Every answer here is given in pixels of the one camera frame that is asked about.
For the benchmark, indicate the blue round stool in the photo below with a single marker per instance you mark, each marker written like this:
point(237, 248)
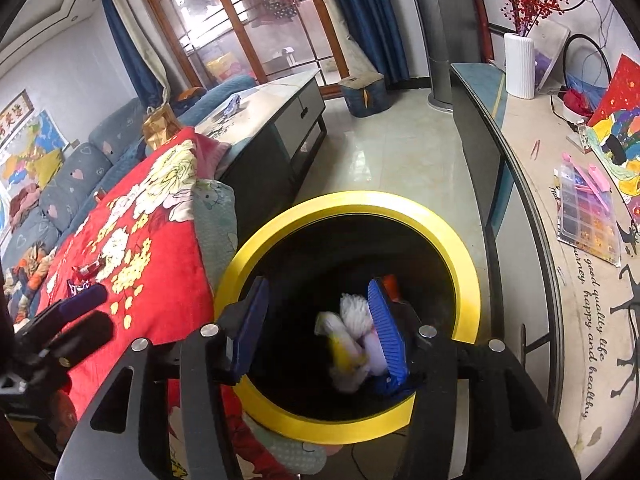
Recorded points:
point(362, 95)

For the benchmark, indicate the yellow cloth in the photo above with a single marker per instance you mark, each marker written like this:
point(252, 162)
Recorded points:
point(47, 170)

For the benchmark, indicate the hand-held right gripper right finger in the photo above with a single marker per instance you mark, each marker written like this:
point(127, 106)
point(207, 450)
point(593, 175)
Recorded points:
point(387, 335)

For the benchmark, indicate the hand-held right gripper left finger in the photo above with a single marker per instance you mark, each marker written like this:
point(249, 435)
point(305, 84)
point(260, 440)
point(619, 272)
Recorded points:
point(252, 325)

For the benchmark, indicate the white ribbed vase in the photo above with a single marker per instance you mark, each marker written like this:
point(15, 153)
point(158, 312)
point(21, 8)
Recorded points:
point(520, 65)

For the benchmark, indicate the crumpled blue white wrapper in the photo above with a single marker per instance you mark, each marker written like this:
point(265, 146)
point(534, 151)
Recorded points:
point(233, 106)

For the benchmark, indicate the grey tower air conditioner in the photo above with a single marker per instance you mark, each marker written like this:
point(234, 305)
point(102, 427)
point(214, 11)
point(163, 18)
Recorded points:
point(435, 35)

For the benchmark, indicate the pale green printed blanket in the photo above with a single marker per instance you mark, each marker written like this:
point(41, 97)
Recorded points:
point(215, 225)

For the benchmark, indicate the grey coffee table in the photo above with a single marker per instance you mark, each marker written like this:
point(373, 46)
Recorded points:
point(280, 125)

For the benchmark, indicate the pink plastic tools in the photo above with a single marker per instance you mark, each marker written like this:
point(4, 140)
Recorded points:
point(595, 175)

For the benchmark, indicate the framed calligraphy scroll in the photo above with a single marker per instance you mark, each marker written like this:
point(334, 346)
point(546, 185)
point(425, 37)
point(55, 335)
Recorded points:
point(15, 120)

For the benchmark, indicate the pink tweezers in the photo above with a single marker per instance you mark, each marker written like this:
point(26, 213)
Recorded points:
point(535, 148)

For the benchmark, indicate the pink cloth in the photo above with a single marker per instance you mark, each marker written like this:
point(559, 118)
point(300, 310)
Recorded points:
point(210, 155)

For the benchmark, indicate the red pink clothes pile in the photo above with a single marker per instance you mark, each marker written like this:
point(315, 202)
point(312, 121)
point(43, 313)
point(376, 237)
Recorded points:
point(25, 205)

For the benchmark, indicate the country map poster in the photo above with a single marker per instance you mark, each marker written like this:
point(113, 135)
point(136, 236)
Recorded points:
point(42, 132)

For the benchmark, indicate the orange white snack packet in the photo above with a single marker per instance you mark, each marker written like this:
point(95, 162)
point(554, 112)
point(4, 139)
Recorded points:
point(347, 355)

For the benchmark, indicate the blue heart-print sofa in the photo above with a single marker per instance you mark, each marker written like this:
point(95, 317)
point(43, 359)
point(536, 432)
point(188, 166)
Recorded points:
point(65, 195)

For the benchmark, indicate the golden gift bag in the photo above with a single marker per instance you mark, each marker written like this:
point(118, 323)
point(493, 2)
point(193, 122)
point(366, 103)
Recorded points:
point(159, 127)

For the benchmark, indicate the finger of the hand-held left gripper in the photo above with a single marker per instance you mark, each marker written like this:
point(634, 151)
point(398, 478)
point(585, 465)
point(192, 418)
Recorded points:
point(80, 302)
point(85, 335)

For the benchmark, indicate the clear bead organizer box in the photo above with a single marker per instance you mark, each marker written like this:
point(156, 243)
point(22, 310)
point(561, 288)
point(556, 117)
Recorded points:
point(590, 220)

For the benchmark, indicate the colourful clothes pile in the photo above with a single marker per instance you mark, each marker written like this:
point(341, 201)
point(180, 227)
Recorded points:
point(27, 280)

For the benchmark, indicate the yellow-rimmed black trash bin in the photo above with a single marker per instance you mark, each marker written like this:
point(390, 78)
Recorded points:
point(350, 205)

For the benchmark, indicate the white foam net green band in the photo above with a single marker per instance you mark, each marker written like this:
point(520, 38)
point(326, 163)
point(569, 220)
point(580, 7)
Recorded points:
point(352, 310)

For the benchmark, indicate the blue curtain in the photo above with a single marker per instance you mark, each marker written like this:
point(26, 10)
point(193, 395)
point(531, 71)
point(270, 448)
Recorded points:
point(130, 45)
point(370, 15)

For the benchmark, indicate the grey television cabinet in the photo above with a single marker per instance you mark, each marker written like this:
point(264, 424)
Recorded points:
point(525, 210)

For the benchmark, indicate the black hoop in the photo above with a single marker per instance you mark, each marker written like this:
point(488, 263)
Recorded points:
point(567, 55)

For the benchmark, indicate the colourful painting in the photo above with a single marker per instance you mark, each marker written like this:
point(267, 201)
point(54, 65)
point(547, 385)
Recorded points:
point(620, 125)

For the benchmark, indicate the red floral blanket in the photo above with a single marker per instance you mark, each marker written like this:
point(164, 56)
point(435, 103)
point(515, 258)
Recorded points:
point(150, 300)

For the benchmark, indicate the wooden framed glass door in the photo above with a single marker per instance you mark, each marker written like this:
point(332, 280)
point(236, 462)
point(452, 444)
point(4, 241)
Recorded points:
point(235, 10)

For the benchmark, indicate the yellow cardboard box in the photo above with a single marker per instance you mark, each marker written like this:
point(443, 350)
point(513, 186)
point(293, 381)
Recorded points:
point(222, 65)

